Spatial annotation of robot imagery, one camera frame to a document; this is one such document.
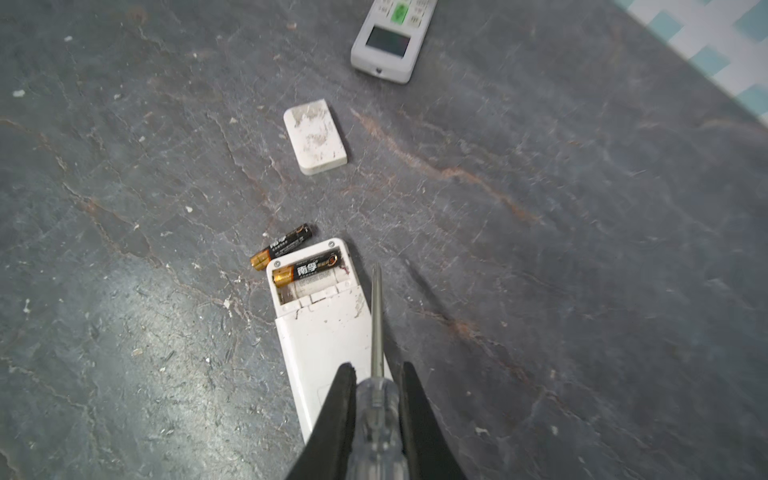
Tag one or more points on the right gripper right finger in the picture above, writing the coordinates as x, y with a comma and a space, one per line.
427, 452

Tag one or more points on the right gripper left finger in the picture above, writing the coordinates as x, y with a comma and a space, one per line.
326, 453

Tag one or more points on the clear handle screwdriver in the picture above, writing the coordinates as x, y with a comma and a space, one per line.
377, 446

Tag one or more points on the white remote control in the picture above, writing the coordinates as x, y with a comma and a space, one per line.
390, 39
322, 322

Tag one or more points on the AAA battery black gold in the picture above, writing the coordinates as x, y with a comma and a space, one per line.
306, 268
282, 246

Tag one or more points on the white battery cover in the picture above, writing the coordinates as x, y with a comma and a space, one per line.
314, 137

